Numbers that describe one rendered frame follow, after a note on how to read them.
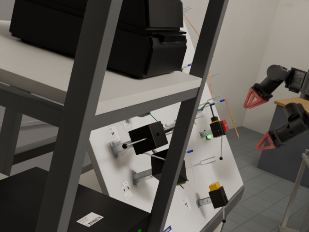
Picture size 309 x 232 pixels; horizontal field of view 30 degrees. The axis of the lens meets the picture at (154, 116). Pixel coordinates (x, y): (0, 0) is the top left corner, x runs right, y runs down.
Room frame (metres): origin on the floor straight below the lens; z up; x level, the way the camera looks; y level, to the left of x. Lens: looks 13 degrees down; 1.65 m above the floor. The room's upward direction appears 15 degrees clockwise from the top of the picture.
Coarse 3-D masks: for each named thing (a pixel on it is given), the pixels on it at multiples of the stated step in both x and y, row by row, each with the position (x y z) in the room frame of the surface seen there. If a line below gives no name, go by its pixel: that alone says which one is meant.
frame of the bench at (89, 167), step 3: (87, 165) 2.38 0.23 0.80; (90, 165) 2.39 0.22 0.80; (84, 168) 2.33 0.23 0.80; (87, 168) 2.34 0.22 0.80; (90, 168) 2.35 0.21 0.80; (93, 168) 2.36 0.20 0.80; (81, 171) 2.29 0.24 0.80; (84, 171) 2.30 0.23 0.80; (87, 171) 2.31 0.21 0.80; (225, 219) 2.48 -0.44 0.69; (222, 225) 2.45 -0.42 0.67; (222, 228) 2.47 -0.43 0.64
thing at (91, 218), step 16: (16, 176) 1.26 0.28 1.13; (32, 176) 1.29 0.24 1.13; (0, 192) 1.16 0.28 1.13; (16, 192) 1.18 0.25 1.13; (32, 192) 1.20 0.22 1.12; (80, 192) 1.27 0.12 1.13; (96, 192) 1.30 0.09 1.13; (0, 208) 1.08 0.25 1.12; (16, 208) 1.10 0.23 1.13; (32, 208) 1.12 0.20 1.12; (80, 208) 1.18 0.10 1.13; (96, 208) 1.21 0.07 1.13; (112, 208) 1.23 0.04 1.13; (128, 208) 1.25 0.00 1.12; (0, 224) 1.01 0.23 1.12; (16, 224) 1.03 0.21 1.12; (32, 224) 1.05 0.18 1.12; (80, 224) 1.11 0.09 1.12; (96, 224) 1.13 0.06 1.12; (112, 224) 1.15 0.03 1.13; (128, 224) 1.17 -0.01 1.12; (144, 224) 1.23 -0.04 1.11
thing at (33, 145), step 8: (56, 136) 2.05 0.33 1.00; (32, 144) 1.89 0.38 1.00; (40, 144) 1.92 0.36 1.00; (48, 144) 1.94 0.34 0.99; (16, 152) 1.77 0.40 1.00; (24, 152) 1.80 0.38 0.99; (32, 152) 1.85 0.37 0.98; (40, 152) 1.90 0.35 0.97; (48, 152) 1.95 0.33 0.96; (16, 160) 1.76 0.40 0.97; (24, 160) 1.81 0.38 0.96
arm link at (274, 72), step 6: (270, 66) 2.11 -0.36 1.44; (276, 66) 2.10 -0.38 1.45; (270, 72) 2.10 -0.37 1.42; (276, 72) 2.10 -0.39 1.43; (282, 72) 2.09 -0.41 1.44; (288, 72) 2.11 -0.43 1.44; (270, 78) 2.10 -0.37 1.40; (276, 78) 2.09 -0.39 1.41; (282, 78) 2.08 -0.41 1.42; (288, 78) 2.14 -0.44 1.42; (288, 84) 2.17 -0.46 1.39; (288, 90) 2.15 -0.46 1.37; (294, 90) 2.14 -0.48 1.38
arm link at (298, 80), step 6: (294, 72) 2.13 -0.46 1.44; (300, 72) 2.09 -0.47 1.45; (306, 72) 1.82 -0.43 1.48; (294, 78) 2.06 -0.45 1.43; (300, 78) 1.90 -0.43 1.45; (294, 84) 2.03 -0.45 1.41; (300, 84) 1.84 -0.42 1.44; (300, 90) 2.12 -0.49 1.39; (300, 96) 1.80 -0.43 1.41; (306, 96) 1.76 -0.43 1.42
